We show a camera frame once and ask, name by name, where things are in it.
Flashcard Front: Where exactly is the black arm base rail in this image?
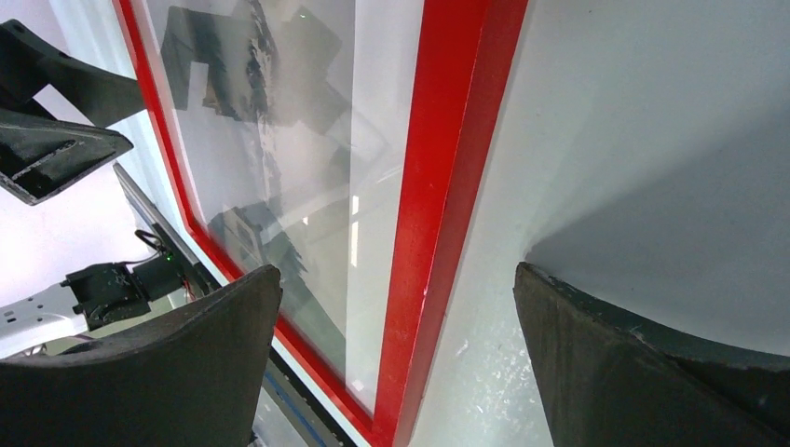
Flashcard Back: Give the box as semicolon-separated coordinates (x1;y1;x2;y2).
113;162;356;446

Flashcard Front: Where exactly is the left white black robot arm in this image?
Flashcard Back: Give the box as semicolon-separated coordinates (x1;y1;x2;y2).
1;20;218;358

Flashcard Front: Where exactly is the landscape photo print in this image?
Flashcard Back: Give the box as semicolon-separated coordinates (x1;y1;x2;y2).
133;1;423;412

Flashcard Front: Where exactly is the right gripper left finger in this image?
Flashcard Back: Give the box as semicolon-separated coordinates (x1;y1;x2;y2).
1;265;282;446

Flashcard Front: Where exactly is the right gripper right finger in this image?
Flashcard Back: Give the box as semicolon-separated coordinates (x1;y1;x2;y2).
513;262;789;446

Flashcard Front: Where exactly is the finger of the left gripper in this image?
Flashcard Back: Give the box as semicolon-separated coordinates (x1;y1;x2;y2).
1;109;133;206
1;20;145;128

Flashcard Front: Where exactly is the red wooden picture frame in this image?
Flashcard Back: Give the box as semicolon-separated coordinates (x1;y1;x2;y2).
115;1;526;446

